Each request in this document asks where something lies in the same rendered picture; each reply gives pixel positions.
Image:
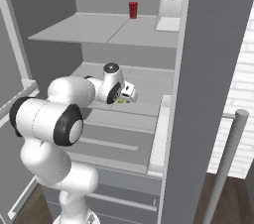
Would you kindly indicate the yellow-green lemon wedge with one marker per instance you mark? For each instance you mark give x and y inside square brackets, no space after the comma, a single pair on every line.
[121,101]

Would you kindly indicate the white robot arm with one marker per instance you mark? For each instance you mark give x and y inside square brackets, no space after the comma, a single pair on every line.
[46,120]

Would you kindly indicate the white door bin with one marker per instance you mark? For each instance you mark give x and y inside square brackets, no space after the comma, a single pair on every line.
[170,20]
[160,142]

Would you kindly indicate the grey fridge drawer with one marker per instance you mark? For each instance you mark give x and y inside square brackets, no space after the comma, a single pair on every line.
[132,188]
[132,135]

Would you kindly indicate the red can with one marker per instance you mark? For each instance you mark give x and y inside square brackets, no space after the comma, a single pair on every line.
[133,10]

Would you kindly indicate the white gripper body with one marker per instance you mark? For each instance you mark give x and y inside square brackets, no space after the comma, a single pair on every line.
[131,95]

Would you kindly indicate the grey fridge door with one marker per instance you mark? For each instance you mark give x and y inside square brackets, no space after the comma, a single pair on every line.
[10,69]
[208,69]

